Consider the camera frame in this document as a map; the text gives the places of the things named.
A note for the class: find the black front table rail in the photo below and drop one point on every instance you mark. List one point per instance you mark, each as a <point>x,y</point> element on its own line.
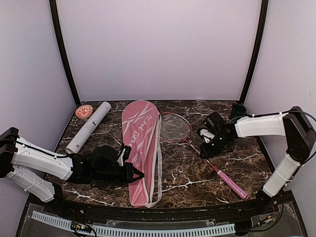
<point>187,202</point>

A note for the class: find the pink racket cover bag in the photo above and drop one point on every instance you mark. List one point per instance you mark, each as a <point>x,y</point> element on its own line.
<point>141,124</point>

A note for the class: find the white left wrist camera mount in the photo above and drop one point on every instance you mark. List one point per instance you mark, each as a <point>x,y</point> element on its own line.
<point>123,155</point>

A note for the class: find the grey slotted cable duct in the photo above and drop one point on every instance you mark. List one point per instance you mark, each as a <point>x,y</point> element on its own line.
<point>135,230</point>

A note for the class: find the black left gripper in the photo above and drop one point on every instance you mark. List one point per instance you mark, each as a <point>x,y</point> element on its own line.
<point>129,169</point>

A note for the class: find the white cardboard shuttlecock tube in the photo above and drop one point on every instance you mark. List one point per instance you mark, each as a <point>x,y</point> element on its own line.
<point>88,128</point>

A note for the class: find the red badminton racket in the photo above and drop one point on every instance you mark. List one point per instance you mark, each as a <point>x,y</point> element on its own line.
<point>175,129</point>

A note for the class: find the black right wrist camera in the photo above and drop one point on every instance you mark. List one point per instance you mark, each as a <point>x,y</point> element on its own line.
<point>205,134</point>

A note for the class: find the dark green cup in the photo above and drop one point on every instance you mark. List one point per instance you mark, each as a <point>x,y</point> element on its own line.
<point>238,110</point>

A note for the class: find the red white patterned bowl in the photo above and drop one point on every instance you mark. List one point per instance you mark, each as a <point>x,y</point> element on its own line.
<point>84,112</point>

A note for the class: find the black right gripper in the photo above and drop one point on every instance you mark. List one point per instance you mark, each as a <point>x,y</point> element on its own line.
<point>208,153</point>

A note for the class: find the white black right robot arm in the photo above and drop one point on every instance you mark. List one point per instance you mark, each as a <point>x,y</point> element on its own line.
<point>289,137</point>

